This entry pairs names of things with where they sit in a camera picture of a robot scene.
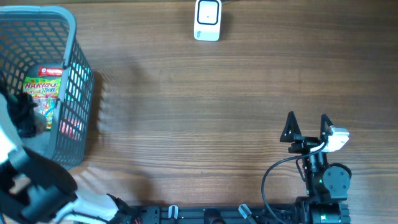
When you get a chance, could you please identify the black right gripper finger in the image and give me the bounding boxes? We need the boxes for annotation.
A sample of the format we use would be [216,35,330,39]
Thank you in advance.
[320,114,333,141]
[280,111,302,142]

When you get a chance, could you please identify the Haribo gummy bag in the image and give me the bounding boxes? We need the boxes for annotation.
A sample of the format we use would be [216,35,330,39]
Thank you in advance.
[23,77,61,129]

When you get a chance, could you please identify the red Nescafe sachet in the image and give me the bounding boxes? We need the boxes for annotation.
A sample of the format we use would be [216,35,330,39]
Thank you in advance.
[38,67,63,77]

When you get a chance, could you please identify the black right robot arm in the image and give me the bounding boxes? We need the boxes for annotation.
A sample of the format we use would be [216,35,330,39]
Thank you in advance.
[280,111,352,223]

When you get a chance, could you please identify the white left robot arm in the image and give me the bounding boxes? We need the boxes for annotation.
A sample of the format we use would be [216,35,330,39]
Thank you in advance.
[1,90,137,223]

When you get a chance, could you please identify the white barcode scanner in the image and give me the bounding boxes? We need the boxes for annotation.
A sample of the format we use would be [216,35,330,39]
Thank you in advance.
[193,0,222,42]

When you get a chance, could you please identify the grey plastic basket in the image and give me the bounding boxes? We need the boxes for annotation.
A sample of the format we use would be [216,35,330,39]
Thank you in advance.
[1,6,95,169]

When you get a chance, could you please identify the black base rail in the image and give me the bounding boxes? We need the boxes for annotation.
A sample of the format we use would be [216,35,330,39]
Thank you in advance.
[130,204,299,224]

